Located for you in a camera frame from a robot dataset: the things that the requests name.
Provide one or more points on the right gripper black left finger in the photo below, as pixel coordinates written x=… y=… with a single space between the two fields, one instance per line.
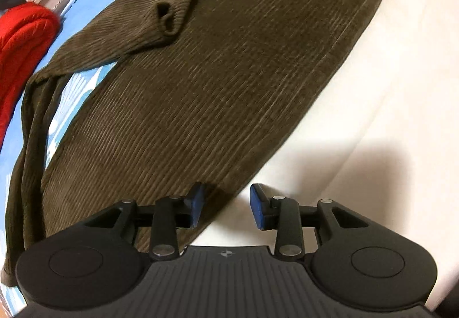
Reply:
x=102 y=258

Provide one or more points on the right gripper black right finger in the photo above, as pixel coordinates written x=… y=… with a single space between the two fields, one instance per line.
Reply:
x=356 y=261

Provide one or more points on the dark brown corduroy pants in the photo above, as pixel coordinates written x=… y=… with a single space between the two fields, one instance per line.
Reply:
x=153 y=96

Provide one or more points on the red folded blanket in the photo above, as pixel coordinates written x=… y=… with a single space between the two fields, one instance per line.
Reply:
x=27 y=32

